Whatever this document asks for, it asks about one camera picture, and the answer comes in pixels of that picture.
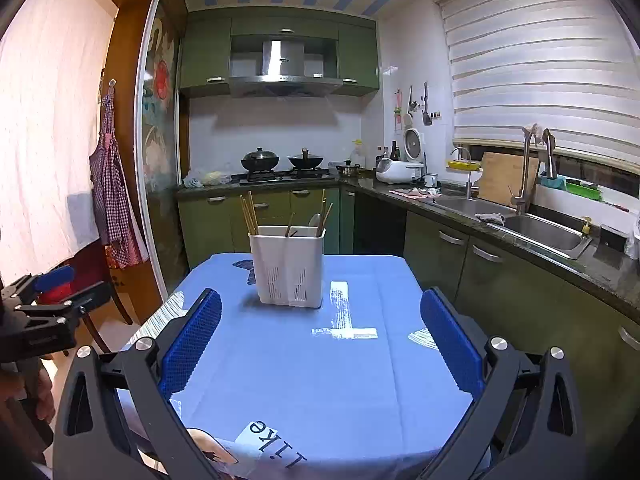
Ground floral sliding door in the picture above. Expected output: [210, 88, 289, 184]
[132, 0, 191, 301]

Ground steel double sink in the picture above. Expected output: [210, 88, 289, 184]
[432, 195, 593, 261]

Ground small curved faucet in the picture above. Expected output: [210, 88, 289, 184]
[450, 147, 473, 200]

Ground person's left hand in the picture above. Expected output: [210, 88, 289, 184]
[0, 357, 57, 423]

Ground red plaid apron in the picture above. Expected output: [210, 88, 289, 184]
[89, 80, 151, 269]

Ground blue printed tablecloth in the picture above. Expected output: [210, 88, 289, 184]
[117, 252, 493, 480]

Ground wooden cutting board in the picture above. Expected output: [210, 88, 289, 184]
[477, 151, 541, 207]

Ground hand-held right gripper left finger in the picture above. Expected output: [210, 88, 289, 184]
[52, 287, 223, 480]

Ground pink dish cloth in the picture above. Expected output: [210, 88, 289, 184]
[390, 186, 443, 198]

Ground dark wooden chair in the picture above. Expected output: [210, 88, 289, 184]
[52, 245, 135, 356]

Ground green upper kitchen cabinets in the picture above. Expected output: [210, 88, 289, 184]
[178, 12, 381, 100]

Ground white plastic utensil holder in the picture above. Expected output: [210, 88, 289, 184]
[248, 225, 327, 309]

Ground steel range hood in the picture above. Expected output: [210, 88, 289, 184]
[229, 37, 345, 98]

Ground plastic bag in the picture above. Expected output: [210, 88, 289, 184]
[182, 169, 233, 188]

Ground green tray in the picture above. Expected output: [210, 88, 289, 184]
[540, 174, 603, 202]

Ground white rice cooker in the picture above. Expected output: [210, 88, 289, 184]
[375, 127, 427, 185]

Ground black box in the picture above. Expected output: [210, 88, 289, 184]
[599, 224, 628, 253]

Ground slim steel faucet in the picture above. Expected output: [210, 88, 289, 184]
[542, 128, 558, 181]

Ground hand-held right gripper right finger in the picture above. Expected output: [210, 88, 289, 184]
[417, 287, 586, 480]

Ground gas stove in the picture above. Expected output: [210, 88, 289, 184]
[232, 169, 337, 183]

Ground dark stone countertop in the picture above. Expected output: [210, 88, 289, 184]
[175, 175, 640, 326]

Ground white curtain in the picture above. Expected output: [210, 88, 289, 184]
[0, 0, 118, 273]

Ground white striped window blind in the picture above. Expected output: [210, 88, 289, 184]
[432, 0, 640, 161]

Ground black wok with lid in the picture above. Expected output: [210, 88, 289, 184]
[287, 147, 326, 171]
[241, 147, 280, 173]

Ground tall steel faucet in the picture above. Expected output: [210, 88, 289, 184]
[510, 127, 538, 213]

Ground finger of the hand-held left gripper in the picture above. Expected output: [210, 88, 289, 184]
[0, 265, 77, 307]
[17, 281, 115, 322]

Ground bunch of plain wooden chopsticks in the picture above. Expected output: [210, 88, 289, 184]
[239, 189, 335, 239]

